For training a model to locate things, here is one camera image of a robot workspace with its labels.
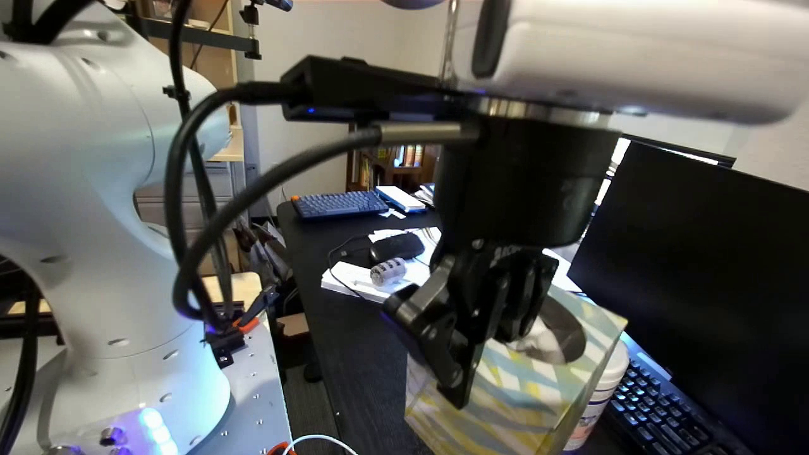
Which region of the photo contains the wooden board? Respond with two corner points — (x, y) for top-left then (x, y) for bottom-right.
(203, 273), (263, 308)

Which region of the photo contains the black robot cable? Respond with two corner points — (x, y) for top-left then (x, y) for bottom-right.
(161, 80), (483, 323)

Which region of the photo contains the blue keyboard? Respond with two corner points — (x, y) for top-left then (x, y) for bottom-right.
(294, 192), (387, 220)

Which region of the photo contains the black computer monitor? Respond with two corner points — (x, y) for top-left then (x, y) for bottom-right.
(568, 141), (809, 455)

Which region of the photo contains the white disinfectant wipes canister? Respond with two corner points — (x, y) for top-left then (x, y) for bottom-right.
(563, 345), (629, 454)

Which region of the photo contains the black keyboard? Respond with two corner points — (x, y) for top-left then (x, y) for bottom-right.
(607, 359), (754, 455)

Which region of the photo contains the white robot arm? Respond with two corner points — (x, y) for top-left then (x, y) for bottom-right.
(0, 0), (809, 455)

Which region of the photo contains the white styrofoam tray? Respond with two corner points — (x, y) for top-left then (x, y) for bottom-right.
(322, 262), (430, 304)

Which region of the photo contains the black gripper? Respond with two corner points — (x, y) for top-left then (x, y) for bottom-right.
(382, 119), (617, 411)

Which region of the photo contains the yellow patterned tissue box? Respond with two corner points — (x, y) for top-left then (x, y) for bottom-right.
(405, 287), (626, 455)

